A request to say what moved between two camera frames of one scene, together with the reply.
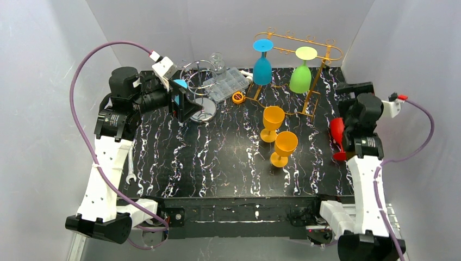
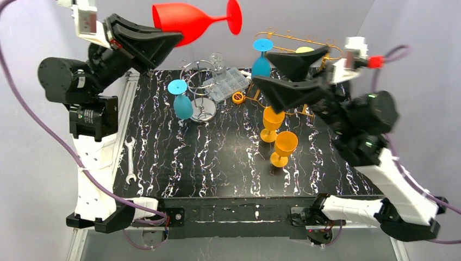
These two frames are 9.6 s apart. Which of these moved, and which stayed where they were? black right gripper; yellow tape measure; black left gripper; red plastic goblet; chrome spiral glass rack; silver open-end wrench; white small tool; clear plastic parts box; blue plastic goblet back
Moved: red plastic goblet; black left gripper; black right gripper
Stayed: blue plastic goblet back; clear plastic parts box; white small tool; chrome spiral glass rack; yellow tape measure; silver open-end wrench
